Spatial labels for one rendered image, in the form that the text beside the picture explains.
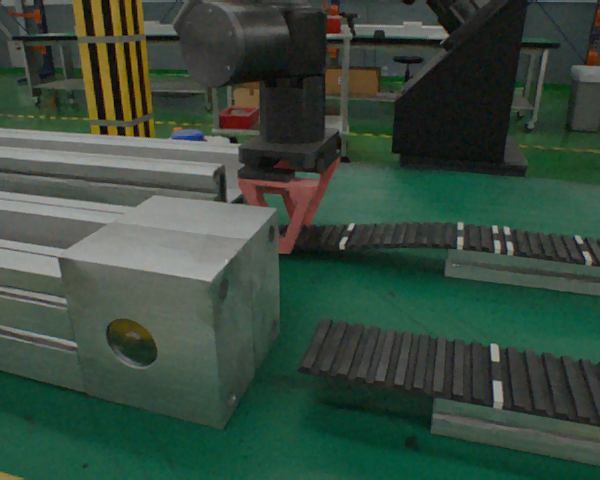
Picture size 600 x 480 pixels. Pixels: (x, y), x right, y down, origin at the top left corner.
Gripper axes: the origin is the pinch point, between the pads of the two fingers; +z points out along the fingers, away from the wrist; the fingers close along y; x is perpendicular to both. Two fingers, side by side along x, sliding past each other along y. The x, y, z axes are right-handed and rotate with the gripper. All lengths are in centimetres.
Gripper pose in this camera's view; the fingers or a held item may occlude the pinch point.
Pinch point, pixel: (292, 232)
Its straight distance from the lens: 48.8
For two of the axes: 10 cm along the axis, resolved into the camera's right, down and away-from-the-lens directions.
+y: -2.9, 3.8, -8.8
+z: 0.0, 9.2, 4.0
